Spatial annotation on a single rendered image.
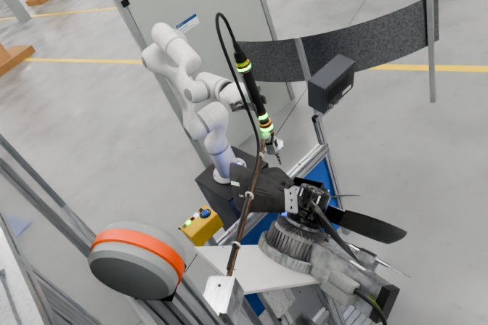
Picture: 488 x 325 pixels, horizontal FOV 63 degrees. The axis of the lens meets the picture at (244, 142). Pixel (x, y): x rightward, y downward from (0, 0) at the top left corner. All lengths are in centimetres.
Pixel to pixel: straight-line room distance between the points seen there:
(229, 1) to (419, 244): 229
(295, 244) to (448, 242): 152
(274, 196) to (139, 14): 194
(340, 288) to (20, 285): 105
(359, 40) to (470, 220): 146
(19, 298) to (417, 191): 281
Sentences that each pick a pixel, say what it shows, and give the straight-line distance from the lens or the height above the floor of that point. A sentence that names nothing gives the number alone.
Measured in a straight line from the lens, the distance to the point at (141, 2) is 305.
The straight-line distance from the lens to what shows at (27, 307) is 55.
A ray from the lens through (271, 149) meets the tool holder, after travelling 141.
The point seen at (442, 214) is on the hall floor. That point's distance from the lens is 300.
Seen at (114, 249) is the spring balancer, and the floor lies 195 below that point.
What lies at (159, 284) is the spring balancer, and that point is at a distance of 70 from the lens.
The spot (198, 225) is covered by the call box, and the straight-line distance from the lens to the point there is 185.
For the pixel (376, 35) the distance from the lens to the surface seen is 325.
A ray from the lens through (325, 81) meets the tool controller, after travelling 209.
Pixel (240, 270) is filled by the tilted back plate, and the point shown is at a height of 130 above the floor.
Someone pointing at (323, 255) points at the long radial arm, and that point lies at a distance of 151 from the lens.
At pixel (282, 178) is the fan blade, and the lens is 172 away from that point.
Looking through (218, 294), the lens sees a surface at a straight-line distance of 101.
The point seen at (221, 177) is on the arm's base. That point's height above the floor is 96.
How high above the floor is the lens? 239
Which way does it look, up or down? 38 degrees down
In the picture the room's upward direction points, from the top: 24 degrees counter-clockwise
